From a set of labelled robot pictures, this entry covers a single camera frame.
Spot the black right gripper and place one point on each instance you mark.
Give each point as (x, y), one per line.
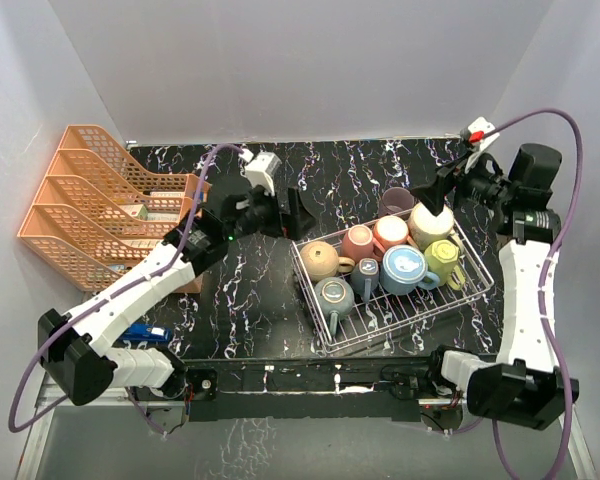
(432, 193)

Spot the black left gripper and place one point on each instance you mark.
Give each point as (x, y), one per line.
(300, 219)

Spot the cream floral mug green inside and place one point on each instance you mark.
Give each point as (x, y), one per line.
(426, 228)

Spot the mauve purple mug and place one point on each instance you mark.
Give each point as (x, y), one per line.
(395, 200)

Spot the brown ceramic mug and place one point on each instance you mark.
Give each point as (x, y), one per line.
(321, 260)

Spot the salmon pink speckled mug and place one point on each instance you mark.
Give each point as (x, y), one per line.
(392, 231)

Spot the pink mug cream inside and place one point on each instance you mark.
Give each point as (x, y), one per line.
(359, 242)

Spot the yellow green mug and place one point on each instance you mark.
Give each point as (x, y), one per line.
(443, 259)

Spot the light blue mug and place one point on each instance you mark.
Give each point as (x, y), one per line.
(403, 269)

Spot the grey green mug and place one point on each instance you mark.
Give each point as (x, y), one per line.
(336, 300)

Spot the small white grey mug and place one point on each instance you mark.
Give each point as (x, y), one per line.
(364, 279)

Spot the white wire dish rack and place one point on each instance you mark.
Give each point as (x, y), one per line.
(356, 301)

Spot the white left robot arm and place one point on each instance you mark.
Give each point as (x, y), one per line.
(77, 349)

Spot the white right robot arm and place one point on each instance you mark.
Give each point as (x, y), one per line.
(524, 385)

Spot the green white box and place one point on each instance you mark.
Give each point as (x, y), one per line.
(137, 211)

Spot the orange plastic file organizer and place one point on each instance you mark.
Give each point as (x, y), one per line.
(74, 222)

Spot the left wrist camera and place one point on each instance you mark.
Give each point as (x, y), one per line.
(260, 169)

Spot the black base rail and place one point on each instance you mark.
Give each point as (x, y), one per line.
(394, 388)

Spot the aluminium frame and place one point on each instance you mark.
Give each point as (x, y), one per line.
(110, 439)

